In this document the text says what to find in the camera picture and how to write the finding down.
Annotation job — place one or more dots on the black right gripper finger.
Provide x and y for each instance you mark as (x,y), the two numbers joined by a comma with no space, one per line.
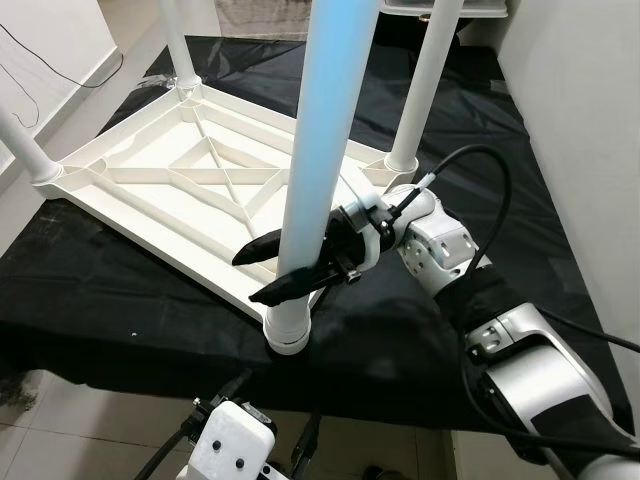
(262,248)
(295,283)

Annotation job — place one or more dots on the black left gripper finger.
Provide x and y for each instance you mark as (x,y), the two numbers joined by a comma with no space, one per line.
(240,383)
(309,440)

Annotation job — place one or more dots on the black tablecloth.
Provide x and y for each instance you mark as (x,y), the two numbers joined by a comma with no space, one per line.
(480,130)

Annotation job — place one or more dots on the long clear tape strip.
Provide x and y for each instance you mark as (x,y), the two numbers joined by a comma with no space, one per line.
(160,82)

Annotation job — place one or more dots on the grey cat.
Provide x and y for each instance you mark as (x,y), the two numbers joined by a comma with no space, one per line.
(20,392)

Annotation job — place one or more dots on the beige cloth covered bench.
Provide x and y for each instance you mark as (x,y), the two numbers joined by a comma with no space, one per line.
(260,18)

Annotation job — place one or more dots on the speckled grey right wrist camera mount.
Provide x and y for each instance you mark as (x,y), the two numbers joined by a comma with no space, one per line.
(375,215)

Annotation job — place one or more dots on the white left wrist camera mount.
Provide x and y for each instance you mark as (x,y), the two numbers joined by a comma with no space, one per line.
(230,445)

